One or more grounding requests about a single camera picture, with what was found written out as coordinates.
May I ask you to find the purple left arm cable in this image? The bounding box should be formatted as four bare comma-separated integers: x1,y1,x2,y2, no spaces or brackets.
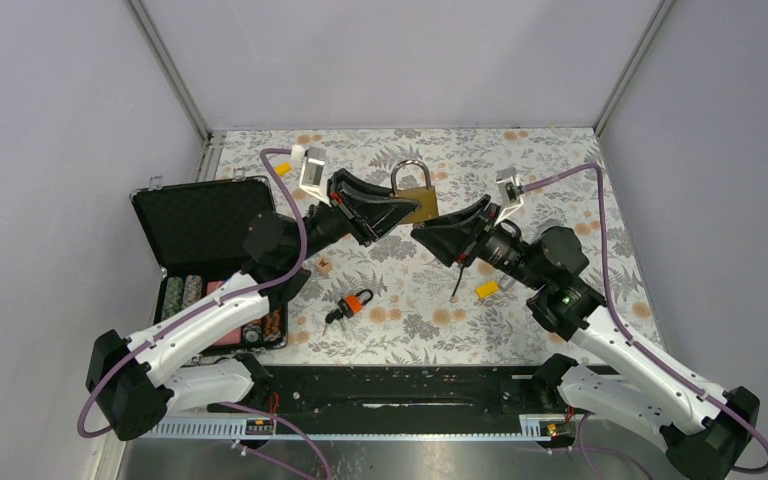
77,146,310,439

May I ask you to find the floral table cloth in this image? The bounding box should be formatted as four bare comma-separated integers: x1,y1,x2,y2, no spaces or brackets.
216,127,661,365

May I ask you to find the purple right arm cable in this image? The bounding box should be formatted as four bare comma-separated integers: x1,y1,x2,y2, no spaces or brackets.
521,162,768,474

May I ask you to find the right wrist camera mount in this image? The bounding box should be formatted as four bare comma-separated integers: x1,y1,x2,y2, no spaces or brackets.
495,167,524,224

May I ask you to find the large brass padlock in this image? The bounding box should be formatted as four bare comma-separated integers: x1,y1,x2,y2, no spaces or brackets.
390,159,439,224

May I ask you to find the black poker chip case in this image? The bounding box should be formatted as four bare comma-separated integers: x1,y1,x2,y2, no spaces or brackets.
130,175,275,324

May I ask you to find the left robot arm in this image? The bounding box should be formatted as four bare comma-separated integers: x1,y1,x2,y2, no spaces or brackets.
87,170,421,441

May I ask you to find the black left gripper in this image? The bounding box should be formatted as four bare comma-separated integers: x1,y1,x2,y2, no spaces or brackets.
290,170,423,265

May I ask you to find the wooden letter cube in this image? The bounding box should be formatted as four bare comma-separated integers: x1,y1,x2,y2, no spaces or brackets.
315,257,333,276

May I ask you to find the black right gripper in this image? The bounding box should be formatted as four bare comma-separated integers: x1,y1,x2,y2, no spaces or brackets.
411,193,547,290

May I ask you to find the grey marker yellow cap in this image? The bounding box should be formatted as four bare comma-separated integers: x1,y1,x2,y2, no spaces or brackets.
475,279,517,299

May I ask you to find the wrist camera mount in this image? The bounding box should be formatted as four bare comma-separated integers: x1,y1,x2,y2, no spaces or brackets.
299,147,329,203
495,167,524,224

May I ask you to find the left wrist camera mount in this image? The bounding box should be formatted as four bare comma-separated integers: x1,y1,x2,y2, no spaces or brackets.
299,147,329,203

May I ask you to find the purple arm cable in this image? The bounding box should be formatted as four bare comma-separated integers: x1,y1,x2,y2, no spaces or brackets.
77,146,310,439
521,162,768,474

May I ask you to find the yellow block near case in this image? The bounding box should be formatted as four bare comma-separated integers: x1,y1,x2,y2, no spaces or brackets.
273,162,292,176

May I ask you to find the small orange black padlock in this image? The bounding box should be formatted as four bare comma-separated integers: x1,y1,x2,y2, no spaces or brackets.
322,289,375,335

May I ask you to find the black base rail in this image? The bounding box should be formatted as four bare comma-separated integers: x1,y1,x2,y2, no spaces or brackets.
208,362,650,442

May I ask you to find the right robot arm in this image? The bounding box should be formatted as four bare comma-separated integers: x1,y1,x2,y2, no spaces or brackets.
411,197,760,479

